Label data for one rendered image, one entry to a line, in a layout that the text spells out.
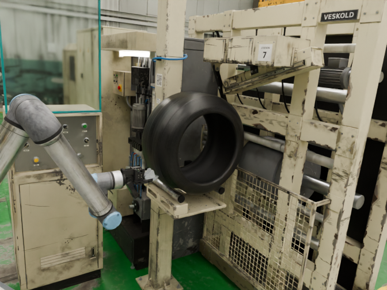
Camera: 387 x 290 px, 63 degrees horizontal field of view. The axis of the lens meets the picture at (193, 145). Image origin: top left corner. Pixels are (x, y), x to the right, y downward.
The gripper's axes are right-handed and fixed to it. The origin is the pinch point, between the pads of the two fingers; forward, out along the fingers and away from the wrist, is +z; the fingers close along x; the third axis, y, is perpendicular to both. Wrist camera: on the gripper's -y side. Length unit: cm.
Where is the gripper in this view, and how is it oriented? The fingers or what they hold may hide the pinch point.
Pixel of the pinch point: (156, 177)
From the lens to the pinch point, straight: 174.2
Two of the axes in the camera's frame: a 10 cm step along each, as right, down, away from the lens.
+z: 8.4, -0.8, 5.4
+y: 0.7, -9.7, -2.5
